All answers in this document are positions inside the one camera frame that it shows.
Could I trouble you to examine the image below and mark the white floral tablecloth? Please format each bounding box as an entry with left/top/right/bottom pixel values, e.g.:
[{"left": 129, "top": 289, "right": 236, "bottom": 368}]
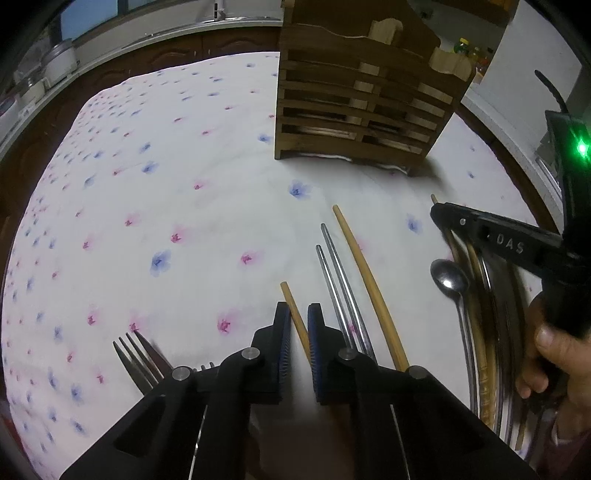
[{"left": 1, "top": 53, "right": 534, "bottom": 479}]

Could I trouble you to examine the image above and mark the wooden utensil holder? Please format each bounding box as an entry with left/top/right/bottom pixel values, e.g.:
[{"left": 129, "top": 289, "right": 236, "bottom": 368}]
[{"left": 274, "top": 1, "right": 475, "bottom": 173}]

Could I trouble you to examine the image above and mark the left metal fork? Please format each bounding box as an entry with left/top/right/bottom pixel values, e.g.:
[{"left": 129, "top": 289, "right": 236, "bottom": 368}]
[{"left": 112, "top": 334, "right": 160, "bottom": 396}]

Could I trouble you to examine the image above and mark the long bamboo chopstick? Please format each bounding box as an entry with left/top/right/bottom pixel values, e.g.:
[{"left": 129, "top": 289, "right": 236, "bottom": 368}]
[{"left": 332, "top": 205, "right": 410, "bottom": 371}]

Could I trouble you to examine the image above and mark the metal chopstick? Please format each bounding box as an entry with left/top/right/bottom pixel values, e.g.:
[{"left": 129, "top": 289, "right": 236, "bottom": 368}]
[
  {"left": 320, "top": 223, "right": 377, "bottom": 361},
  {"left": 315, "top": 244, "right": 356, "bottom": 350}
]

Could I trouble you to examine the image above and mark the metal fork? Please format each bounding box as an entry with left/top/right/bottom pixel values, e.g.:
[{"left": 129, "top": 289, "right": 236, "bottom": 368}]
[
  {"left": 112, "top": 334, "right": 160, "bottom": 396},
  {"left": 134, "top": 330, "right": 172, "bottom": 377}
]

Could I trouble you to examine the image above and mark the green yellow oil bottle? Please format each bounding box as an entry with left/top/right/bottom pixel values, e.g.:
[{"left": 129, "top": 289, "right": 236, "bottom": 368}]
[{"left": 454, "top": 37, "right": 494, "bottom": 75}]

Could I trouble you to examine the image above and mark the right metal fork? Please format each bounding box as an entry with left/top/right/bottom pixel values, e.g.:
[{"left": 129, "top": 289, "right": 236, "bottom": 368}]
[{"left": 134, "top": 330, "right": 172, "bottom": 377}]

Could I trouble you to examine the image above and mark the silver pot cooker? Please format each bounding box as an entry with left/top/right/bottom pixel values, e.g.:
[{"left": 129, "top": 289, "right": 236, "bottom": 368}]
[{"left": 41, "top": 39, "right": 78, "bottom": 89}]

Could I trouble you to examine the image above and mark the person's right hand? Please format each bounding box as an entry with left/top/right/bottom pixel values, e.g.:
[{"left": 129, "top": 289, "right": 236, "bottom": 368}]
[{"left": 516, "top": 293, "right": 590, "bottom": 441}]

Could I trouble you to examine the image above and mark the short bamboo chopstick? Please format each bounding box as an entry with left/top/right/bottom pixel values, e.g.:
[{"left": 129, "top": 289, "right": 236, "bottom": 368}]
[{"left": 280, "top": 281, "right": 311, "bottom": 363}]

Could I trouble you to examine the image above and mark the metal spoon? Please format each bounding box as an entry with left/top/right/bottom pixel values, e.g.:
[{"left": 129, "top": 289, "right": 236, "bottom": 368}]
[{"left": 430, "top": 259, "right": 479, "bottom": 415}]

